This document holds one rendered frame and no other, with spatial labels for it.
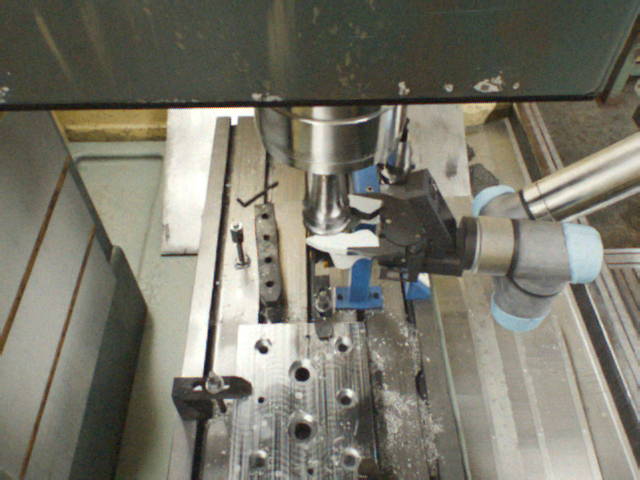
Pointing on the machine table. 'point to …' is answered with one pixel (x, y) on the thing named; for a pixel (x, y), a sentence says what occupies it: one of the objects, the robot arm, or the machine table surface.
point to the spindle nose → (330, 136)
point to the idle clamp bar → (266, 239)
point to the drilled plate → (289, 333)
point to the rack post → (359, 283)
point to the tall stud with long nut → (238, 241)
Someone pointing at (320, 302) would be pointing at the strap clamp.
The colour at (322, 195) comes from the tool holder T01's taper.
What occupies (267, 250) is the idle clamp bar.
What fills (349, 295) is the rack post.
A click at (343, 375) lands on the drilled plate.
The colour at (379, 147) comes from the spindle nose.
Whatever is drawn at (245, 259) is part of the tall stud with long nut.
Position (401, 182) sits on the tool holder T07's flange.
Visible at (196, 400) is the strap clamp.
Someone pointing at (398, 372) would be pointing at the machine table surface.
